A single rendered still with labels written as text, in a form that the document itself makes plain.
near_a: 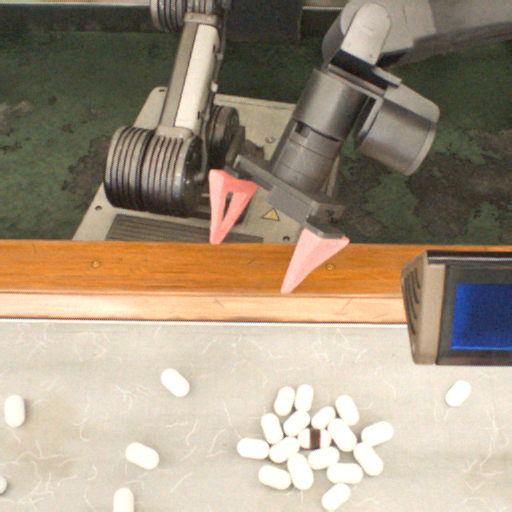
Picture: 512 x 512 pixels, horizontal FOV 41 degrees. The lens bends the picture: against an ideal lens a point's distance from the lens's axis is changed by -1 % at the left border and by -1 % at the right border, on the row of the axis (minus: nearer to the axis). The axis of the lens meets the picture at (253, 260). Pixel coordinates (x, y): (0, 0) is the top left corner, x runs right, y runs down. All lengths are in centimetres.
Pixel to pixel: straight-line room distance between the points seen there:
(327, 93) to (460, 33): 15
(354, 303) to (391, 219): 120
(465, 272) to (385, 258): 46
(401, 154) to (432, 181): 154
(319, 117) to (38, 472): 47
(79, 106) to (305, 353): 179
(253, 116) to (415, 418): 95
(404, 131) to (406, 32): 9
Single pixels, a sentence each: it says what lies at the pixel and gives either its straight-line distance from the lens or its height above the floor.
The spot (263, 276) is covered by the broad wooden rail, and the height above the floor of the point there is 76.
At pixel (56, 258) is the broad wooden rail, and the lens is 93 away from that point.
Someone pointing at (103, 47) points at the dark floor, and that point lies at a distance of 278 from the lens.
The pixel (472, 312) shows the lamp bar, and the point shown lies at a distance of 46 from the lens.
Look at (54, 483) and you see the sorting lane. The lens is 78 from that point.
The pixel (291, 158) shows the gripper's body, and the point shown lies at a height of 102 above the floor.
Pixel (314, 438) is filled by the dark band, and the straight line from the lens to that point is 76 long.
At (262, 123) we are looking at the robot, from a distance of 157.
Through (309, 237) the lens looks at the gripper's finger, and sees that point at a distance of 63.
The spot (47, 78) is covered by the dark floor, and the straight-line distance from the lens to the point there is 266.
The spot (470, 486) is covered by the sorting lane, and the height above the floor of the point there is 74.
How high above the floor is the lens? 144
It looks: 49 degrees down
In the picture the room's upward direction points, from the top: straight up
